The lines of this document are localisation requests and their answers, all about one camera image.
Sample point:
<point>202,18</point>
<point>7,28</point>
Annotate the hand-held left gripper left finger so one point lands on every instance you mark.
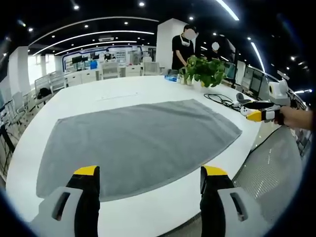
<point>84,202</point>

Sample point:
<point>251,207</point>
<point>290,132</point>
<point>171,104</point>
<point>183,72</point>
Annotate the blue tissue pack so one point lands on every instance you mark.
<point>171,77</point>

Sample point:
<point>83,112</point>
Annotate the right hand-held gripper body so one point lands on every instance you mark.
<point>278,92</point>

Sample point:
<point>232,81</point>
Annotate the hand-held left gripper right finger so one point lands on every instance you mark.
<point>217,202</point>

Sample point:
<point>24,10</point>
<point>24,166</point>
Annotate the white mesh office chair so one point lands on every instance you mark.
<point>151,67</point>
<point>109,70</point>

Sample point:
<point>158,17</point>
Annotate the grey mesh chair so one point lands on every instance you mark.
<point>269,163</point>

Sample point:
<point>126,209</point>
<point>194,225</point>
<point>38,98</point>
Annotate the computer monitor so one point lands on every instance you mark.
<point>230,71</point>

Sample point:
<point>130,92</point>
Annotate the person's right hand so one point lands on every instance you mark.
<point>295,117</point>

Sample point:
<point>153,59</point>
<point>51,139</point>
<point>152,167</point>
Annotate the green potted plant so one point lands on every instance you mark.
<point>203,70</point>

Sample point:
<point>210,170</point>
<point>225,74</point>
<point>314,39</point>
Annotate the grey computer mouse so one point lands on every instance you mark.
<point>241,97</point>

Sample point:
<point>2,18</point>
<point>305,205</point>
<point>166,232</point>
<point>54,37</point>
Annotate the white table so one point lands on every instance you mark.
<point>153,91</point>

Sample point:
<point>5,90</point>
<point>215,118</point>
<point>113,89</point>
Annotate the black bag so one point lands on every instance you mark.
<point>44,93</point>

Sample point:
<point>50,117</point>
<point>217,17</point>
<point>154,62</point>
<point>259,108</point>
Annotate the grey towel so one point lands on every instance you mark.
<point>138,143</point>

